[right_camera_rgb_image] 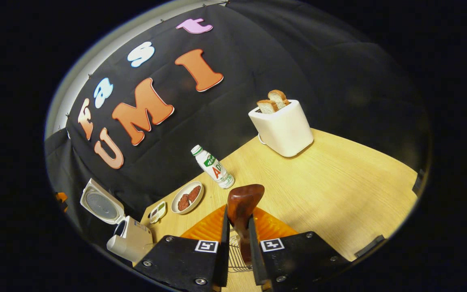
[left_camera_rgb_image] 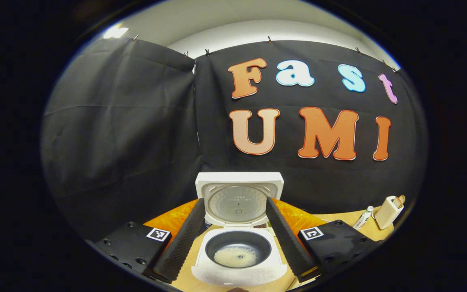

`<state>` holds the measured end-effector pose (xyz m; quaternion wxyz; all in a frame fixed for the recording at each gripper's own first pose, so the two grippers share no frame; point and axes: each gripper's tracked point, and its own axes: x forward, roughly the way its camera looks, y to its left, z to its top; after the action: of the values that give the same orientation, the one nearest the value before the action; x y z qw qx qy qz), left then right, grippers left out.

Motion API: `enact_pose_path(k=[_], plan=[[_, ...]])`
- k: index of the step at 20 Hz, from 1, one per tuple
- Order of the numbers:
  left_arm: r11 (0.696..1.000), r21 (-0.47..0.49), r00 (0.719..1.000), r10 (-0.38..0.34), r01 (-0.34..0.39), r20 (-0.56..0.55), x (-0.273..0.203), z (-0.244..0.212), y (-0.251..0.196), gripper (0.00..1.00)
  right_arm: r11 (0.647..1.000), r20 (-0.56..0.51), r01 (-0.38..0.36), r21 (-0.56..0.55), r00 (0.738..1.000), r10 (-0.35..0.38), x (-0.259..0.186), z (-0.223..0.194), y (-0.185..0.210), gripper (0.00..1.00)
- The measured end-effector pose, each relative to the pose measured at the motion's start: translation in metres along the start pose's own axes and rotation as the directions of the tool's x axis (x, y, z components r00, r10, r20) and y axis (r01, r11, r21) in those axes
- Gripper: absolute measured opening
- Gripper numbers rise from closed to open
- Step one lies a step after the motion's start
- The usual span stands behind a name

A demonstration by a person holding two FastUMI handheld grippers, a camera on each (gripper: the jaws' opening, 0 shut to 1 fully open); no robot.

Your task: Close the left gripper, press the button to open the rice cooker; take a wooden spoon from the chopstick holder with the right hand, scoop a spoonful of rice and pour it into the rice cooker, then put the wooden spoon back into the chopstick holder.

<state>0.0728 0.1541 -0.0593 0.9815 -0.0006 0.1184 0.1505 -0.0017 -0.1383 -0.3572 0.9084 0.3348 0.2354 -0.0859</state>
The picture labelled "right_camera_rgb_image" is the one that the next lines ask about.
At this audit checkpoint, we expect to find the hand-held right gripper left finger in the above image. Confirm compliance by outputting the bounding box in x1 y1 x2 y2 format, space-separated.
134 205 231 292

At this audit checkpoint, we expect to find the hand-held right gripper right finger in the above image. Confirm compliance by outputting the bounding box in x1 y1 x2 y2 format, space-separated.
248 207 350 292

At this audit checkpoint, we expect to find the wire chopstick holder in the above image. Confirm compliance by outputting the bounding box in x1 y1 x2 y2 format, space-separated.
228 230 255 273

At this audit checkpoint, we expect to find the white rice cooker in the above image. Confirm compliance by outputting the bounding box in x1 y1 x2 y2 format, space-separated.
80 178 154 263

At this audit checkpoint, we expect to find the brown wooden spoon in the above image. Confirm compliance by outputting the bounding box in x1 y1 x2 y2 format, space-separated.
227 184 266 265

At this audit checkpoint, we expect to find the white divided seasoning dish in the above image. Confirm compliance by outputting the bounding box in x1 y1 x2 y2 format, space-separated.
149 201 168 225

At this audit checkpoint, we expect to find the white round plate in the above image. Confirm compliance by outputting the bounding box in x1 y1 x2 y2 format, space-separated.
171 180 205 215

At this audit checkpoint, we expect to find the white drink bottle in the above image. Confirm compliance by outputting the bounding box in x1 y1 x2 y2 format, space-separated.
191 145 236 190

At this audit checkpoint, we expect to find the white toaster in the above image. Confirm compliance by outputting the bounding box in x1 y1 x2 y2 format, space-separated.
248 99 315 158

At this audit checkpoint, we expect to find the toast bread slice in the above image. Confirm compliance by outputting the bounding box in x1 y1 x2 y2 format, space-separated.
257 100 280 115
268 90 290 110

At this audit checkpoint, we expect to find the black backdrop cloth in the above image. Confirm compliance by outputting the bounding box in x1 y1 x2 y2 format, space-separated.
44 0 432 230

